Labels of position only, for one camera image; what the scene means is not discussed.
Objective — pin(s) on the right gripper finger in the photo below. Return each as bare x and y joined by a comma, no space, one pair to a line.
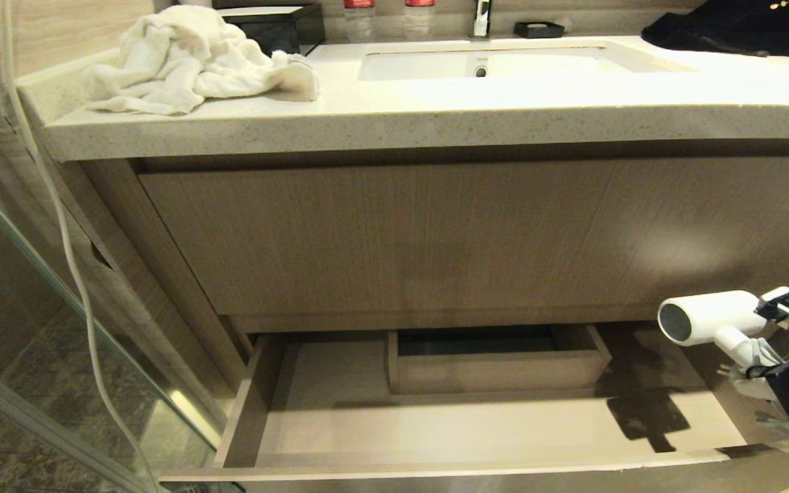
750,387

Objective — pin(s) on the white hair dryer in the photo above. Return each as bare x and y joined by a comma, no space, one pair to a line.
709,316

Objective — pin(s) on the wooden drawer organizer box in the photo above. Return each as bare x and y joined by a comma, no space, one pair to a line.
497,373

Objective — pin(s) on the open wooden drawer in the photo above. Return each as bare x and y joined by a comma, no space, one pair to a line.
435,431

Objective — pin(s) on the closed wooden drawer front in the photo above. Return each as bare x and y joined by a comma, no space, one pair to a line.
435,239

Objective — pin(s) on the black fabric bag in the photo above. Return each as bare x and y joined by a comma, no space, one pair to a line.
744,27

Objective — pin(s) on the white sink basin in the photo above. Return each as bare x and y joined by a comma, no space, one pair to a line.
518,63

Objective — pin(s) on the vanity cabinet with stone countertop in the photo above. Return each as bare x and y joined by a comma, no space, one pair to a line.
435,123

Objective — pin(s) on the black soap dish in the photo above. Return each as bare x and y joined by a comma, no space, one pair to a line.
538,29

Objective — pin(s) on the chrome faucet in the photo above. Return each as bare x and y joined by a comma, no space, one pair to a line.
481,17

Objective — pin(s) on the clear bottle with red label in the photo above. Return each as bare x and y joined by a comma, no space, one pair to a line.
359,17
420,17

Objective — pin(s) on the black tissue box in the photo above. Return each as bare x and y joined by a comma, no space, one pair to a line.
278,27

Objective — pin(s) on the white crumpled towel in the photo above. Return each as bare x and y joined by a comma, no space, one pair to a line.
175,61

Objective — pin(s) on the glass shower door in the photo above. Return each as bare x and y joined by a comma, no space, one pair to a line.
38,356

